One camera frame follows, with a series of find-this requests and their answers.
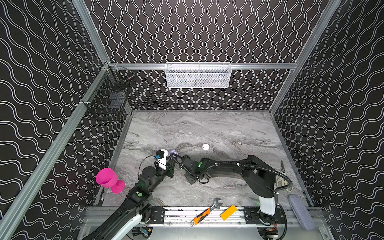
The white earbud charging case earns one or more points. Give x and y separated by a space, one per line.
205 147

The black wire basket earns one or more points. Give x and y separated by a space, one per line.
109 100

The pink plastic goblet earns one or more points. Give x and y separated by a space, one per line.
108 178

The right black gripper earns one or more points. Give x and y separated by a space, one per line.
184 166

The white wire mesh basket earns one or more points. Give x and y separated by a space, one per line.
194 75

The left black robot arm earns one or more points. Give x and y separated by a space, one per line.
136 203

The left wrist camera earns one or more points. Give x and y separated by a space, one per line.
161 156

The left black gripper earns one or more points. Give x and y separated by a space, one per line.
169 165

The grey purple cloth pad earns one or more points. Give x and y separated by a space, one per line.
302 214

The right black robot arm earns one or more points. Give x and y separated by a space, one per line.
259 176

